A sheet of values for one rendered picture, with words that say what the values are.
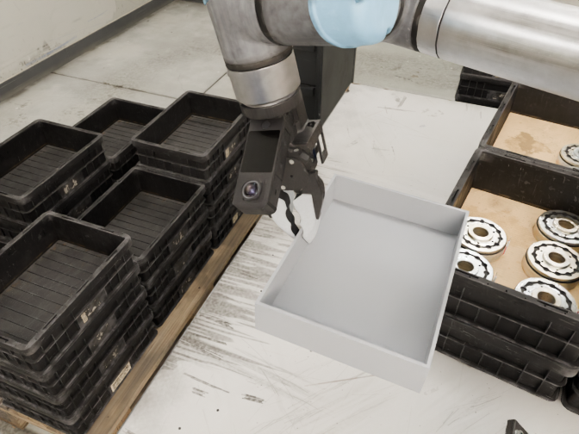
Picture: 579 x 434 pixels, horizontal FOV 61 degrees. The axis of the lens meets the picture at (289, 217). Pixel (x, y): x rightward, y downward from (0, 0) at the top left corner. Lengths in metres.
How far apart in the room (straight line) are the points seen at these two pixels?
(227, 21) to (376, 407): 0.70
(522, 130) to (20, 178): 1.62
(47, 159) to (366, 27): 1.70
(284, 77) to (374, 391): 0.62
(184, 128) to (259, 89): 1.53
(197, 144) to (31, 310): 0.86
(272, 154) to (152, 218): 1.29
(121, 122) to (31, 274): 1.01
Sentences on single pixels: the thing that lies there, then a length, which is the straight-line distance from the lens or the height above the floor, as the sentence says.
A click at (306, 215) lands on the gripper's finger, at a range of 0.63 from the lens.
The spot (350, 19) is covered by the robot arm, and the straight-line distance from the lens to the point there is 0.44.
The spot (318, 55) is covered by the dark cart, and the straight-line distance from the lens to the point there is 2.31.
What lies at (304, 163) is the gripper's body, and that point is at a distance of 0.58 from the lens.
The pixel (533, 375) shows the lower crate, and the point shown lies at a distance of 1.00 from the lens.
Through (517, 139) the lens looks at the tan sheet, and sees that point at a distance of 1.45.
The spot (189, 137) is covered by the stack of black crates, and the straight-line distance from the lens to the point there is 2.00.
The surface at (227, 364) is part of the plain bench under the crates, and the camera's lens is 1.00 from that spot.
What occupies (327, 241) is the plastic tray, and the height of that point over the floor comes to 1.05.
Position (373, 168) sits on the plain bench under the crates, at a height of 0.70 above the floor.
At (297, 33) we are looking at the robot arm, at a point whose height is 1.37.
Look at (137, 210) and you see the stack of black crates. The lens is 1.86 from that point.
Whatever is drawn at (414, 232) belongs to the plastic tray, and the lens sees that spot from 0.75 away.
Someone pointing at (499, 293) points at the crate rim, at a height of 0.92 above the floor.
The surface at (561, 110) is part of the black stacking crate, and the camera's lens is 1.55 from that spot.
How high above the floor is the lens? 1.54
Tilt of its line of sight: 42 degrees down
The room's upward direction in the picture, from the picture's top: straight up
